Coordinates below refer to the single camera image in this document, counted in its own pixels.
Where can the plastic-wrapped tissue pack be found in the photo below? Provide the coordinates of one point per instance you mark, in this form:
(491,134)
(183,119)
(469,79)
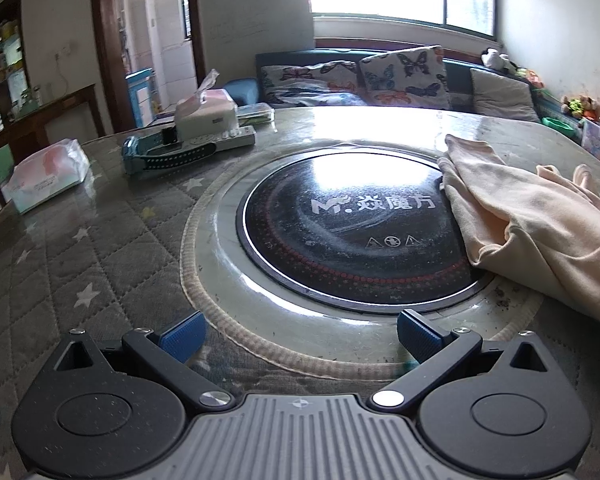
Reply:
(45,175)

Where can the green bowl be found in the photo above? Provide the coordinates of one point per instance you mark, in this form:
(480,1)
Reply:
(555,123)

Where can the white plush toy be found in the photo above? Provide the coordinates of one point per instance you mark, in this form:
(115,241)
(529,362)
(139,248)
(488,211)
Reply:
(492,57)

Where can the dark wooden sideboard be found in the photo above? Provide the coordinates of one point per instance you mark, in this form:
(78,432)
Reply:
(55,110)

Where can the orange and green toy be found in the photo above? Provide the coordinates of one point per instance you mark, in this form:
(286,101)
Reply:
(530,77)

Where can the brown wooden door frame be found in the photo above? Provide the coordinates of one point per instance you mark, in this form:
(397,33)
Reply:
(102,60)

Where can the white tissue box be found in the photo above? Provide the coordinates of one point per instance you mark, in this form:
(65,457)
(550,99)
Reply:
(205,115)

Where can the cream shirt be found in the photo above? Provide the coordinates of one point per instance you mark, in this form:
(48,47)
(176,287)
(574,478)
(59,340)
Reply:
(530,220)

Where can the round black induction cooktop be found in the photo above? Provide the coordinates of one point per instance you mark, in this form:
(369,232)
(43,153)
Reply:
(330,240)

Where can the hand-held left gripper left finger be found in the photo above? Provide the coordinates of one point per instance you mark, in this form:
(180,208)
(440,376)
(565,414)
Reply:
(185,336)

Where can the flat butterfly print pillow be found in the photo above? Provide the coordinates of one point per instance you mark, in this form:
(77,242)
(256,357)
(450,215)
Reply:
(305,77)

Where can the wooden shelf cabinet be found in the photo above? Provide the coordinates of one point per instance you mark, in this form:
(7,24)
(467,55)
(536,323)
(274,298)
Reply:
(10,60)

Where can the blue and white carton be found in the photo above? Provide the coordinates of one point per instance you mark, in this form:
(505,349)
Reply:
(140,95)

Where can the square butterfly print pillow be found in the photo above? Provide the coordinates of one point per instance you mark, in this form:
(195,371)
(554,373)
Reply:
(405,77)

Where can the yellow and brown plush toys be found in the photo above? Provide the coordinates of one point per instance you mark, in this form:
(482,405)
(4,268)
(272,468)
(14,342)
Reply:
(577,106)

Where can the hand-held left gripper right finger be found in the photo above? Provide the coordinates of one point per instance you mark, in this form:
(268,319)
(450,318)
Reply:
(420,336)

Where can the grey cushion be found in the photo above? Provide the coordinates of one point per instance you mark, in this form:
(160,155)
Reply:
(502,92)

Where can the clear plastic case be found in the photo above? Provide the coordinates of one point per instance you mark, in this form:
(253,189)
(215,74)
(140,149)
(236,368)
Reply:
(255,112)

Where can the white power strip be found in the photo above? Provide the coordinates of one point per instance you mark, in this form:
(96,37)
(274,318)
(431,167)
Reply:
(230,137)

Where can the blue sofa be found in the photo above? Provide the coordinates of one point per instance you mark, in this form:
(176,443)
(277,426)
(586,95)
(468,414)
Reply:
(460,78)

